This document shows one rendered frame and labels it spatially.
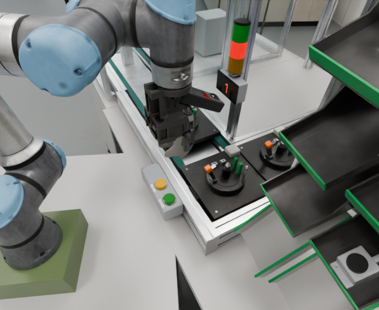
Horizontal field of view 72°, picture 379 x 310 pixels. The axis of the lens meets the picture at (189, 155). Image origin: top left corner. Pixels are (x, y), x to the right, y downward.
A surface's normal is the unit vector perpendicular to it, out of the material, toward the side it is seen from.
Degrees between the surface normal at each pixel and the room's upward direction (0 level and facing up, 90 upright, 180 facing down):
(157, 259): 0
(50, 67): 88
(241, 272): 0
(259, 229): 45
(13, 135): 77
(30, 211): 87
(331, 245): 25
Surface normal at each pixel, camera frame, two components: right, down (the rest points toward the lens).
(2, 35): -0.08, 0.01
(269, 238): -0.66, -0.34
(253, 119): 0.02, -0.70
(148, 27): -0.14, 0.56
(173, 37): 0.10, 0.72
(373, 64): -0.38, -0.54
